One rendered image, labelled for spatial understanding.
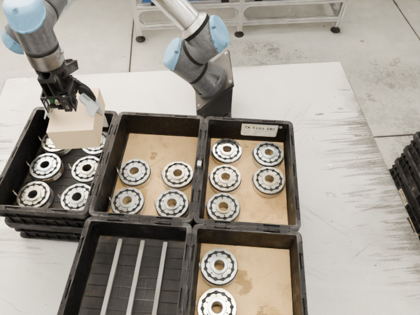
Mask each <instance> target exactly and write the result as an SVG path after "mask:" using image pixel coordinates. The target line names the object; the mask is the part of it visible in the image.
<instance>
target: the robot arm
mask: <svg viewBox="0 0 420 315"><path fill-rule="evenodd" d="M77 1H78V0H4V2H3V4H2V9H3V11H4V13H5V15H6V18H7V24H6V25H5V27H4V30H3V32H2V34H1V39H2V42H3V44H4V45H5V46H6V47H7V48H8V49H9V50H11V51H12V52H14V53H16V54H22V55H23V54H25V55H26V57H27V59H28V61H29V63H30V65H31V67H32V68H33V69H34V70H35V72H36V74H37V75H38V77H37V80H38V82H39V84H40V86H41V88H42V91H41V96H40V100H41V102H42V104H43V106H44V110H45V116H44V119H45V118H46V116H48V118H49V119H50V117H51V113H52V111H53V109H56V108H58V110H63V109H64V110H65V112H72V111H73V108H74V110H75V112H76V111H77V106H78V100H77V99H76V97H77V95H76V94H77V93H79V94H80V95H79V96H78V98H79V100H80V102H81V103H83V104H84V105H85V107H86V109H87V113H88V114H89V115H90V116H91V117H94V115H95V113H96V112H97V113H98V114H100V115H103V110H102V108H101V106H100V104H99V102H98V100H97V99H96V96H95V95H94V93H93V92H92V90H91V89H90V88H89V87H88V86H87V85H85V84H84V83H82V82H81V81H80V80H77V78H75V77H73V75H70V74H72V73H73V72H74V71H77V70H78V69H79V68H78V60H73V59H65V58H64V50H63V49H61V47H60V45H59V42H58V39H57V37H56V35H55V32H54V26H55V24H56V23H57V22H58V21H59V20H60V19H61V18H62V17H63V16H64V15H65V14H66V13H67V12H68V11H69V10H70V9H71V8H72V7H73V6H74V5H75V3H76V2H77ZM151 1H152V2H153V3H154V4H155V5H156V6H157V7H158V8H159V9H160V10H161V11H162V12H163V13H164V14H165V15H166V16H167V17H168V18H169V19H170V20H171V21H172V22H173V23H174V24H175V25H176V26H177V27H178V28H179V29H180V30H181V31H182V38H183V40H182V39H181V38H179V37H176V38H174V39H173V40H172V41H171V43H170V44H169V46H168V47H167V49H166V52H165V54H164V59H163V63H164V65H165V66H166V67H167V68H168V69H169V70H170V71H171V72H173V73H174V74H176V75H178V76H179V77H180V78H182V79H183V80H185V81H186V82H187V83H189V84H190V85H191V86H192V88H193V89H194V90H195V92H196V93H197V95H198V96H200V97H202V98H203V99H208V98H210V97H212V96H214V95H215V94H216V93H217V92H218V91H219V90H220V88H221V87H222V85H223V83H224V81H225V78H226V70H225V68H224V67H223V66H221V65H220V64H218V63H215V62H212V61H210V60H211V59H212V58H213V57H215V56H217V55H218V54H219V53H222V51H223V50H224V49H226V48H227V47H228V46H229V42H230V38H229V33H228V29H227V27H226V25H225V24H224V22H223V21H222V19H221V18H220V17H219V16H217V15H212V16H209V15H208V14H207V13H206V12H199V11H198V10H197V9H196V8H195V7H194V6H193V5H192V4H191V3H190V2H189V1H188V0H151Z"/></svg>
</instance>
